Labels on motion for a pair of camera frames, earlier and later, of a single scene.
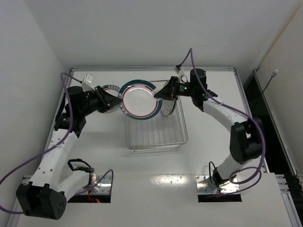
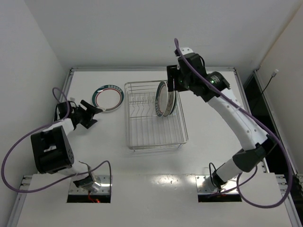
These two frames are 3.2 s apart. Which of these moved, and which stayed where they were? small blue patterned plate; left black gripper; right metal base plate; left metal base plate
Moved: left black gripper
Stayed: right metal base plate; small blue patterned plate; left metal base plate
